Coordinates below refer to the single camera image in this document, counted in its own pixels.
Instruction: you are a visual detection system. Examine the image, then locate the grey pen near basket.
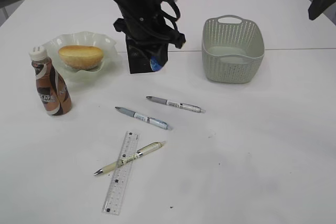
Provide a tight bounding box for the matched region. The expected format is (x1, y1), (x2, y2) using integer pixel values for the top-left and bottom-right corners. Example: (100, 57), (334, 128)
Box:
(146, 96), (206, 113)

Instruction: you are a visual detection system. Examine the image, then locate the grey blue pen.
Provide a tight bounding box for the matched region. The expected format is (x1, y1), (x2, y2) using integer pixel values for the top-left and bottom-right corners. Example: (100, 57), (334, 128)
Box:
(115, 106), (172, 130)

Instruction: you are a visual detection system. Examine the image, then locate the cream coloured pen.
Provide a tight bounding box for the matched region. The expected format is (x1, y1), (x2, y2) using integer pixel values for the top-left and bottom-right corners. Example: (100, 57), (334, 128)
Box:
(93, 141), (166, 176)

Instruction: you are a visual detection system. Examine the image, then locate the translucent green wavy plate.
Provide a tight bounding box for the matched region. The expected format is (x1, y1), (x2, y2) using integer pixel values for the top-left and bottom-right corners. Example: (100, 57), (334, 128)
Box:
(44, 31), (118, 82)

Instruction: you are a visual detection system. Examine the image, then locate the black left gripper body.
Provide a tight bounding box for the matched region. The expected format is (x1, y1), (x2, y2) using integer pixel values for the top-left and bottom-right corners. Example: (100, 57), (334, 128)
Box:
(113, 0), (186, 49)

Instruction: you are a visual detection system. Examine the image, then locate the grey-green plastic basket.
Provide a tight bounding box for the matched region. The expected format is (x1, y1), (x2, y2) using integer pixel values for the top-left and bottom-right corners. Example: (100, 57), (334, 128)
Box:
(202, 15), (265, 84)

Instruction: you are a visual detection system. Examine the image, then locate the brown Nescafe coffee bottle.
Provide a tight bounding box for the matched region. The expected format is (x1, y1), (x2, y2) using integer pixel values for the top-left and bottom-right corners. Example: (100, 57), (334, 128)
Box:
(29, 46), (72, 116)

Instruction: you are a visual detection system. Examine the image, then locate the transparent plastic ruler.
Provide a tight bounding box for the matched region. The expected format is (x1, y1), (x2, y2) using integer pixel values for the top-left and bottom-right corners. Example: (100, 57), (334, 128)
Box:
(102, 131), (139, 215)

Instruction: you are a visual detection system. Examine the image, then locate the blue pencil sharpener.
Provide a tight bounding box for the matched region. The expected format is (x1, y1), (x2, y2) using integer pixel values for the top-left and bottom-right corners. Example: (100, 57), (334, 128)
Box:
(150, 56), (165, 72)

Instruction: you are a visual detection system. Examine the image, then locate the sugared bread roll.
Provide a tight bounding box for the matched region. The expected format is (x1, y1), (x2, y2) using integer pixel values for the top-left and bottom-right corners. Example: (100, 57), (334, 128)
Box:
(58, 45), (103, 70)

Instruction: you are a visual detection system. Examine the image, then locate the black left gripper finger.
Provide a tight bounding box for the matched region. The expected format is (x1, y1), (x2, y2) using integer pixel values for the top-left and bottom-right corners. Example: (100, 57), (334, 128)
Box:
(145, 44), (168, 64)

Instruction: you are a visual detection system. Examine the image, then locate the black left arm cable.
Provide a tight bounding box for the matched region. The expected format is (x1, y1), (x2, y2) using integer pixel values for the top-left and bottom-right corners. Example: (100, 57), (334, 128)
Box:
(94, 0), (183, 41)

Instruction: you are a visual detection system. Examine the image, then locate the black square pen holder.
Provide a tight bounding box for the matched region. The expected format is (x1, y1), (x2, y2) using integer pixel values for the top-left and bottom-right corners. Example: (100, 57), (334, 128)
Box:
(125, 35), (154, 74)

